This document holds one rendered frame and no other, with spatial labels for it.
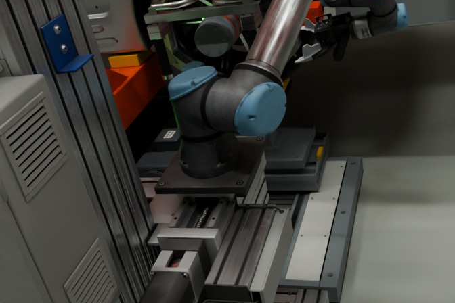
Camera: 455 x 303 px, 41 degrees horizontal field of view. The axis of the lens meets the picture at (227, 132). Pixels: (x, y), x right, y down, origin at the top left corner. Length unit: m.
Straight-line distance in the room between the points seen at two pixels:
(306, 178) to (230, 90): 1.32
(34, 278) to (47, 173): 0.16
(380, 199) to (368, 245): 0.29
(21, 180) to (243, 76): 0.53
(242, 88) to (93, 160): 0.33
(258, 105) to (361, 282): 1.17
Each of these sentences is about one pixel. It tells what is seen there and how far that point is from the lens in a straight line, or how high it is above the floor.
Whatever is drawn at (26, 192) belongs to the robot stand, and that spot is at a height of 1.10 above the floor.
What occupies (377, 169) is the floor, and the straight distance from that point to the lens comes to 2.83.
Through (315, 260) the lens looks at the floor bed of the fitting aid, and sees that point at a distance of 2.25.
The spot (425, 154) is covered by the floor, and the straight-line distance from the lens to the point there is 2.91.
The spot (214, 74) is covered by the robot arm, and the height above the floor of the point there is 1.04.
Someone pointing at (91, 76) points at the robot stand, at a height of 1.14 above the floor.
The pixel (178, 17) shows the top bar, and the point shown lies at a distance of 2.12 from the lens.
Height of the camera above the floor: 1.54
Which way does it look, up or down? 27 degrees down
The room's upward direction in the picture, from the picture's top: 13 degrees counter-clockwise
